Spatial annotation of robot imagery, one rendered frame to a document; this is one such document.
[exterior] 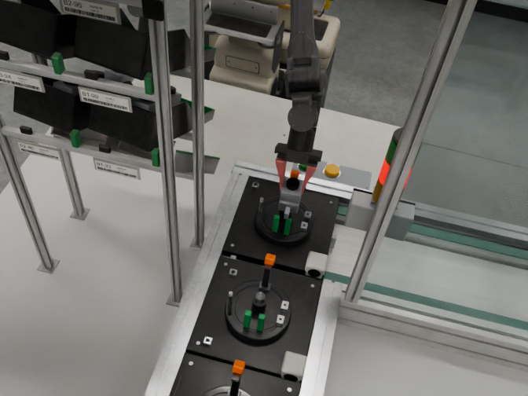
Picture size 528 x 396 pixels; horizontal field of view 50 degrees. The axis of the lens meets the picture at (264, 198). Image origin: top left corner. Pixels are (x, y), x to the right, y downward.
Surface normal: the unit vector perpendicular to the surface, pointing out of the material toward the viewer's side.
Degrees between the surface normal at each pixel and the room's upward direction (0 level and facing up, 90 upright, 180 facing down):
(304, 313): 0
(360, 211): 90
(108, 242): 0
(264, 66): 98
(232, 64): 98
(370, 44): 0
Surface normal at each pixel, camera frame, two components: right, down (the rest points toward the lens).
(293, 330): 0.07, -0.65
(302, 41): -0.18, -0.06
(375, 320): -0.24, 0.72
